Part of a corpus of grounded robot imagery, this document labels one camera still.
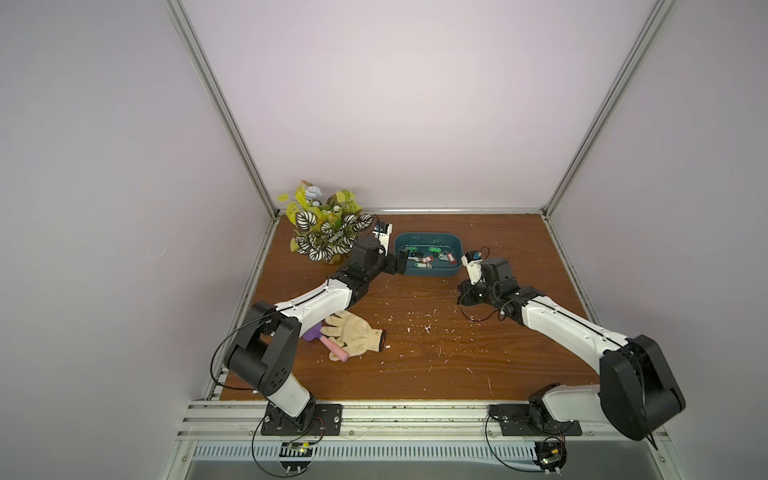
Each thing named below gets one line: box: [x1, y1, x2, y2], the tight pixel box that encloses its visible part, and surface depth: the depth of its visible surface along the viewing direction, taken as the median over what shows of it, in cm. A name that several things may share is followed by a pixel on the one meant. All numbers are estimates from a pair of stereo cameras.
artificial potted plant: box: [278, 180, 373, 262], surface depth 87 cm
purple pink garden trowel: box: [302, 322, 349, 363], surface depth 86 cm
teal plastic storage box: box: [394, 232, 464, 277], surface depth 108 cm
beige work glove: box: [320, 310, 386, 361], surface depth 89 cm
